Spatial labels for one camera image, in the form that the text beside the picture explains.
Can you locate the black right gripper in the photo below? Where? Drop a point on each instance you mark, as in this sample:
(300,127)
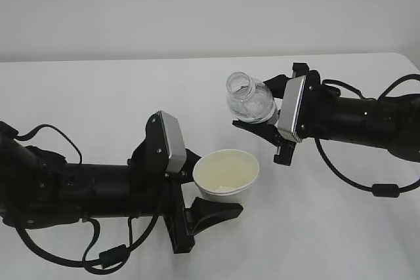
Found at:
(315,97)

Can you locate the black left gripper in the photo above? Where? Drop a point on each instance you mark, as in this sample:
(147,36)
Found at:
(163,193)

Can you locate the clear plastic water bottle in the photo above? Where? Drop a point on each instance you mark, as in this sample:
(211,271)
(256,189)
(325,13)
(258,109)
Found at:
(250,100)

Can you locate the white paper cup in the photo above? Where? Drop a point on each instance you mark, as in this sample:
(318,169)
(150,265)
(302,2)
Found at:
(226,176)

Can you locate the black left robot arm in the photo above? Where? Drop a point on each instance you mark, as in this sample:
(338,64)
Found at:
(40,189)

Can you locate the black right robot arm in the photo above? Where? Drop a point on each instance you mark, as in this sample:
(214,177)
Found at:
(327,109)

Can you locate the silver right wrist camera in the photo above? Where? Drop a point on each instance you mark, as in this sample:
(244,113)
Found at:
(289,111)

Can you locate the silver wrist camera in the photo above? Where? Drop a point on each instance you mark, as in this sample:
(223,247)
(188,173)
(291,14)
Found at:
(174,141)
(289,111)

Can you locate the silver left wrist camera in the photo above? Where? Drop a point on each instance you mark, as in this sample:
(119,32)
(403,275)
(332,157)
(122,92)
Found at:
(174,141)

